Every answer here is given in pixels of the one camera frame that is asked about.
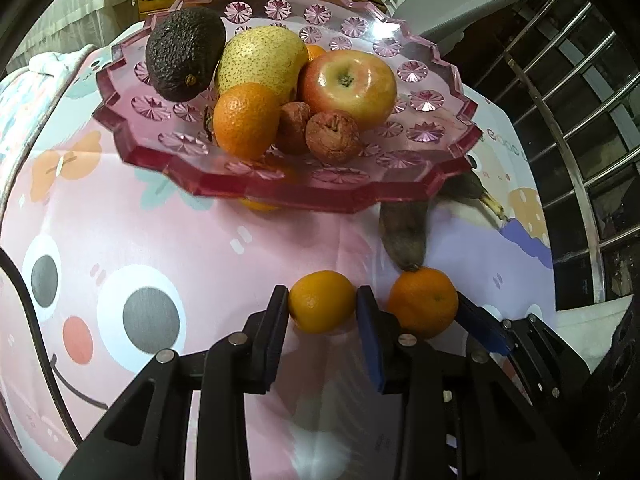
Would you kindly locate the white floral curtain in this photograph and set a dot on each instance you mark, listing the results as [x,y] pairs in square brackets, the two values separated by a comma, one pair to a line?
[575,325]

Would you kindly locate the dried red fruit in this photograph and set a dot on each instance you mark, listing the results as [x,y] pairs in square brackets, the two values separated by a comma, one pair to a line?
[332,136]
[292,127]

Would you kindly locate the pink glass fruit plate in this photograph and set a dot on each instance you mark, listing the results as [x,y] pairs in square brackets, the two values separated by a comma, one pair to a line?
[425,125]

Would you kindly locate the red yellow apple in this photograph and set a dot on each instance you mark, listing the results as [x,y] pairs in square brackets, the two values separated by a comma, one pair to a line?
[350,85]

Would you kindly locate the metal window grille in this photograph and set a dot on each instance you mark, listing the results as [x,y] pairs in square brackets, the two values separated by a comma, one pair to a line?
[565,125]

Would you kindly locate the floral fleece blanket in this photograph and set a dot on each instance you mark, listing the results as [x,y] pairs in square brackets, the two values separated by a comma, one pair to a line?
[20,105]

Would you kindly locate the small orange kumquat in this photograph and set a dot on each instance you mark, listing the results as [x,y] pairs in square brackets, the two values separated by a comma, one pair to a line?
[322,302]
[257,205]

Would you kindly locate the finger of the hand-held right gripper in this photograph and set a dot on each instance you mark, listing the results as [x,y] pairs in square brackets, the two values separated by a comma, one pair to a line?
[484,326]

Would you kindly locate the cartoon printed tablecloth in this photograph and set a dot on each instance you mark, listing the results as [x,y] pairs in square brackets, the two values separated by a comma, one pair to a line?
[175,240]

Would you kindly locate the white lace cover cloth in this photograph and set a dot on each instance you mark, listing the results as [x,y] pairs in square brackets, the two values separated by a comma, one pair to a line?
[75,10]

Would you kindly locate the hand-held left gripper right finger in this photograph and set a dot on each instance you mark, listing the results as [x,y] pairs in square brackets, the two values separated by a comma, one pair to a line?
[371,340]

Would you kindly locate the yellow pear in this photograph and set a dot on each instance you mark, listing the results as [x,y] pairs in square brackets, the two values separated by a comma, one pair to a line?
[260,57]

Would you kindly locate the orange tangerine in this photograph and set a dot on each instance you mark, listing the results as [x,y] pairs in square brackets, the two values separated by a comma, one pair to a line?
[316,54]
[245,120]
[424,302]

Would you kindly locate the grey chair seat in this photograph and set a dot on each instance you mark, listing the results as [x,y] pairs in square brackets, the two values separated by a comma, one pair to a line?
[475,0]

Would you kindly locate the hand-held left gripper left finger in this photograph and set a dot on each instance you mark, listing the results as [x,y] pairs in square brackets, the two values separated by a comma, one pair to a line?
[276,340]

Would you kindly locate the dark avocado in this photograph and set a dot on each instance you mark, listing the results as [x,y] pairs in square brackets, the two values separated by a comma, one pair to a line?
[182,52]

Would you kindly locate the blackened banana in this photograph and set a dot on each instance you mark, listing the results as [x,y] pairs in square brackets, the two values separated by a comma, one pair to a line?
[405,230]

